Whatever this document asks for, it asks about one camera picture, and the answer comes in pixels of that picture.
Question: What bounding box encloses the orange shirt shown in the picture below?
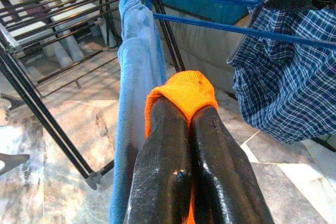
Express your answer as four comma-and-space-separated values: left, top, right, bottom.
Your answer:
144, 70, 219, 224

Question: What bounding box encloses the blue plastic hanger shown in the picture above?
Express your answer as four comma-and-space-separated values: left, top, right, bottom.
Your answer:
144, 0, 336, 50

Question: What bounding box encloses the blue plaid shirt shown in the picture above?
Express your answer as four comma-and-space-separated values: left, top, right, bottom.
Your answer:
227, 0, 336, 145

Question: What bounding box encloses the black drying rack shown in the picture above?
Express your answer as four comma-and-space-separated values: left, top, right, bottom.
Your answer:
0, 0, 190, 191

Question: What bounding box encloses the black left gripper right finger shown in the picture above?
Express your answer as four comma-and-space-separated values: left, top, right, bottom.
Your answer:
190, 105, 275, 224

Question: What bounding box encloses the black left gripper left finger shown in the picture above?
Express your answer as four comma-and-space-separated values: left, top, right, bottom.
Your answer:
123, 99, 194, 224

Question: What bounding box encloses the white plastic pipe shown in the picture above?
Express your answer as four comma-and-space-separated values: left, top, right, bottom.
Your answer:
60, 28, 85, 63
41, 41, 73, 69

